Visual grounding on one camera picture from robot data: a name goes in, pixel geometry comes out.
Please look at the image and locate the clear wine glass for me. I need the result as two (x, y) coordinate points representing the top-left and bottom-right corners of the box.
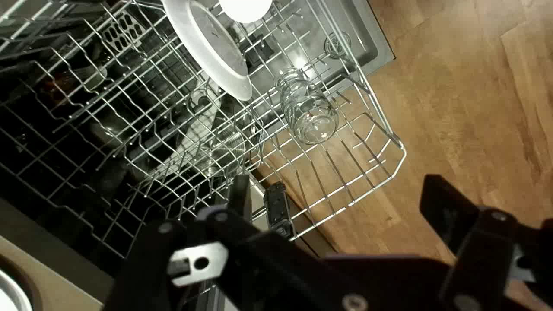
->
(321, 31), (354, 63)

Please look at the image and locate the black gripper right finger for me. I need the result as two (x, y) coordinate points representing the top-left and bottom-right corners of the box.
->
(420, 175), (553, 311)

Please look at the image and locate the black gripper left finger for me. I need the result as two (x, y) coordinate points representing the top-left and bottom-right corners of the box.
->
(140, 175), (273, 291)

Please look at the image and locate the clear ribbed glass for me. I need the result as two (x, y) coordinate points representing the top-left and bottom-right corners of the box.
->
(276, 71), (342, 147)

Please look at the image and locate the white cup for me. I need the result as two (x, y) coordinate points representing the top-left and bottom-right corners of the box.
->
(218, 0), (273, 26)

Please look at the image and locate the white dinner plate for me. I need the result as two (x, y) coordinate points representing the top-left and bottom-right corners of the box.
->
(161, 0), (256, 104)
(0, 261), (41, 311)

